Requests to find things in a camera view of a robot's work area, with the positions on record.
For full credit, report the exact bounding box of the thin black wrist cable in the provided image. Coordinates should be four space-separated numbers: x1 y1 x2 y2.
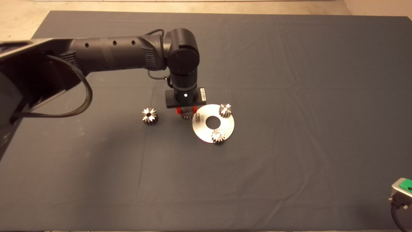
145 29 173 88

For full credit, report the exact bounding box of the dark grey table cloth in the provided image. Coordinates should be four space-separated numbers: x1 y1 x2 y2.
0 12 412 232

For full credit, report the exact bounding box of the green right camera mount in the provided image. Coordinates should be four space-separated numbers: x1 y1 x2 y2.
398 178 412 194

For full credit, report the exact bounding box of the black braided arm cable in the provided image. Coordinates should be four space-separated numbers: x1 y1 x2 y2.
10 55 93 124

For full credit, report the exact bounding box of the large steel gear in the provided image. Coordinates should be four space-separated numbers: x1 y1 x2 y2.
141 108 159 126

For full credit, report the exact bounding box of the round metal plate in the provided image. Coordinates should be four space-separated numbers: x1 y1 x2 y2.
192 104 235 144

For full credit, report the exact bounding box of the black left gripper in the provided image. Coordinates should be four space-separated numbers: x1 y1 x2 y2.
165 87 207 115

